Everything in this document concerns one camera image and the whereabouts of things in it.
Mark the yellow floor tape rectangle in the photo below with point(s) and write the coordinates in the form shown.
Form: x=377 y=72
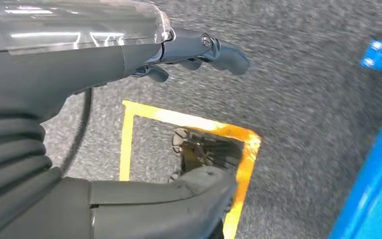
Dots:
x=128 y=138

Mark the black robot foot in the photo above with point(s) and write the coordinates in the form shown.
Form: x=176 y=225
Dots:
x=204 y=151

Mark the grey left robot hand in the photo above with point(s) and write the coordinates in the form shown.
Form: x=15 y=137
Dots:
x=62 y=66

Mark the blue metal shelf rack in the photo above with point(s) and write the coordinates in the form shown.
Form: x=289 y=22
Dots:
x=375 y=184

